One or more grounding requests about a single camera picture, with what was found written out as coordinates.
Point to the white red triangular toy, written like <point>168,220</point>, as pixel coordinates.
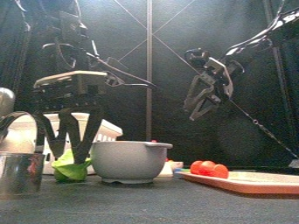
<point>166,169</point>

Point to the pink cutting board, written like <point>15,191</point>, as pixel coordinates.
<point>256,182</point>

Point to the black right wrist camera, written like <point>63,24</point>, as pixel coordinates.
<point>196,56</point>

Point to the gray toy bowl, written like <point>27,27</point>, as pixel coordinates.
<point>128,163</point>

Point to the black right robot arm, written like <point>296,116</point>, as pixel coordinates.
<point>272,32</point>

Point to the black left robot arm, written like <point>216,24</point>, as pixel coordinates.
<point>66,35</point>

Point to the small metal cup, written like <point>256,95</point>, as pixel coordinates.
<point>19,173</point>

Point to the white plastic basket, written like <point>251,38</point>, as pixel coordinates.
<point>110,131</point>

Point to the black vertical frame pole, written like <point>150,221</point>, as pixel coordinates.
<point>150,102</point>

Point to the red toy food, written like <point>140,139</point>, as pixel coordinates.
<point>208,168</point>

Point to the green toy starfruit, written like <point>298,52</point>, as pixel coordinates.
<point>72,172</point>

